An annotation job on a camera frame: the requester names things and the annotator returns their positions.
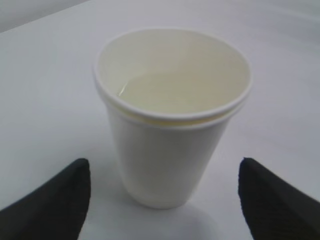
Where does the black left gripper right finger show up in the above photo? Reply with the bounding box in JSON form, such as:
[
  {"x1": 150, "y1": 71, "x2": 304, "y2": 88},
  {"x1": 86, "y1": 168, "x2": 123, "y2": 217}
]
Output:
[{"x1": 238, "y1": 158, "x2": 320, "y2": 240}]

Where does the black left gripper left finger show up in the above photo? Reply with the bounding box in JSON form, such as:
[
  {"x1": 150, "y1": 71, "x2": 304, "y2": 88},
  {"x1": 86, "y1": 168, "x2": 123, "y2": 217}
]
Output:
[{"x1": 0, "y1": 158, "x2": 91, "y2": 240}]

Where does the white paper cup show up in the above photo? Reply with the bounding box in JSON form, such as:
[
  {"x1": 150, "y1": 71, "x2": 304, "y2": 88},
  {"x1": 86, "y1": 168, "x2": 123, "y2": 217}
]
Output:
[{"x1": 93, "y1": 28, "x2": 252, "y2": 209}]

